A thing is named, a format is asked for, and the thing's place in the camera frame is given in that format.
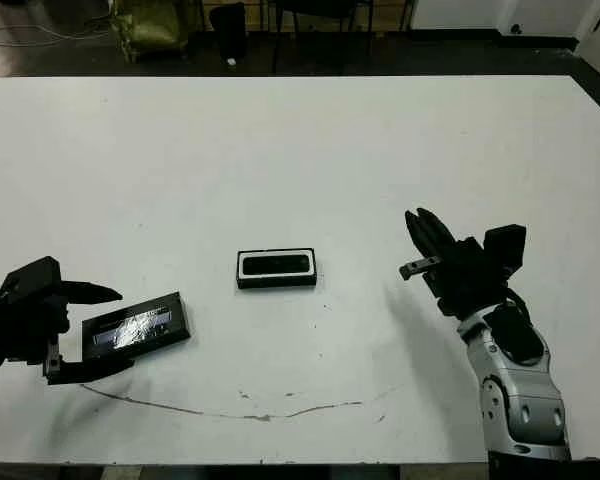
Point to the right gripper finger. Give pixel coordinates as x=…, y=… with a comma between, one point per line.
x=439, y=234
x=420, y=237

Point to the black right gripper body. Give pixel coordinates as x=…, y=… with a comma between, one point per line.
x=467, y=280

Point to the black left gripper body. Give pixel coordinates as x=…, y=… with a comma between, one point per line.
x=20, y=330

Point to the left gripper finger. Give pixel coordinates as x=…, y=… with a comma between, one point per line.
x=92, y=292
x=87, y=371

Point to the black printed box lid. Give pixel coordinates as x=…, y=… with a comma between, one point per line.
x=140, y=325

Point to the slim black camera bar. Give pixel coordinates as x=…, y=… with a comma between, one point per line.
x=277, y=265

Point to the black box white insert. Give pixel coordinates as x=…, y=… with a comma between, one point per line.
x=275, y=282

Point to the black chair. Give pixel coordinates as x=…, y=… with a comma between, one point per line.
x=315, y=10

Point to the olive green bag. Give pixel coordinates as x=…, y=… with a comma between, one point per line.
x=150, y=27

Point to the black waste bin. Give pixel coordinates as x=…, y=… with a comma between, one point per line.
x=228, y=31

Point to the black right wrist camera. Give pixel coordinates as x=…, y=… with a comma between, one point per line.
x=505, y=247

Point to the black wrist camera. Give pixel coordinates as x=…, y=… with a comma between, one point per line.
x=505, y=247
x=32, y=277

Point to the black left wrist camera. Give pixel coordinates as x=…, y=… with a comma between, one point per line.
x=32, y=277

